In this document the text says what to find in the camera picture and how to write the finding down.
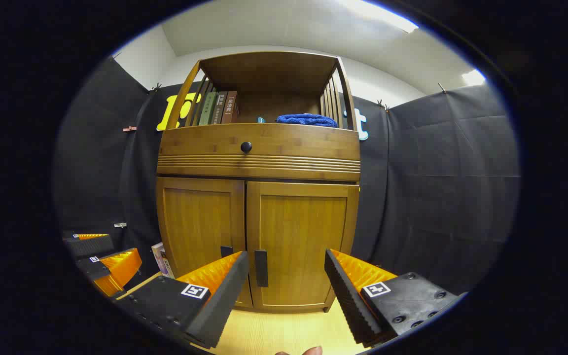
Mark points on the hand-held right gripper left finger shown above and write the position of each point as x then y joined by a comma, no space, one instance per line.
225,301

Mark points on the pale pink book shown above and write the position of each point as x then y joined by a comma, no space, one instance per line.
160,259

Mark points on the long ceiling light panel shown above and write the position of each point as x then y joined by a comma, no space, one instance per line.
377,12

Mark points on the dark brown book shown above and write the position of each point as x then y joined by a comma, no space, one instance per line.
220,108

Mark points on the wooden double-door shoe cabinet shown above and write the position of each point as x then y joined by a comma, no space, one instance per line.
269,74

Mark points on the green book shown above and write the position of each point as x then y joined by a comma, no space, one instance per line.
207,109

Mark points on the wooden drawer with black knob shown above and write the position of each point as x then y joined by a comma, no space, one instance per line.
289,145

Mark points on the wooden shoe cabinet door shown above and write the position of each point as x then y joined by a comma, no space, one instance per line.
200,222
299,236

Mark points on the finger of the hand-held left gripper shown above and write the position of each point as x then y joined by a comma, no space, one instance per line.
121,268
91,245

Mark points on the small ceiling light panel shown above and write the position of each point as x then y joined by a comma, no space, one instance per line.
474,78

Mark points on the black backdrop cloth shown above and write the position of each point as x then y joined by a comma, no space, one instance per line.
442,187

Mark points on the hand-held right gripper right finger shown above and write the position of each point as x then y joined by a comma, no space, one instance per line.
345,296

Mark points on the blue towel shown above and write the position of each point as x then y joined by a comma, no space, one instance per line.
307,120

